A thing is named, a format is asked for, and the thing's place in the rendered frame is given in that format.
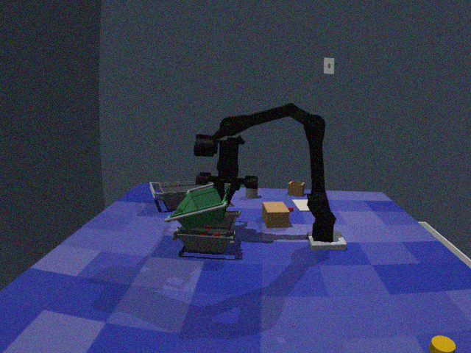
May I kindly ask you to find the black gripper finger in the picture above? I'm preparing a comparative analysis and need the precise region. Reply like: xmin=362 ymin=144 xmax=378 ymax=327
xmin=213 ymin=183 xmax=224 ymax=201
xmin=227 ymin=186 xmax=241 ymax=207

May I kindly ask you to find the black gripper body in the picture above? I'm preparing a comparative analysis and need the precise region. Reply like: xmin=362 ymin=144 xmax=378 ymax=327
xmin=196 ymin=158 xmax=258 ymax=189

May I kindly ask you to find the grey cylinder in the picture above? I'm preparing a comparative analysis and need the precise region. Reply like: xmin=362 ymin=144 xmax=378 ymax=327
xmin=246 ymin=188 xmax=258 ymax=199

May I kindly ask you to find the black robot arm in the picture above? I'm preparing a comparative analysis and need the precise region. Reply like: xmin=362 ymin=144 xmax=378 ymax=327
xmin=194 ymin=103 xmax=336 ymax=242

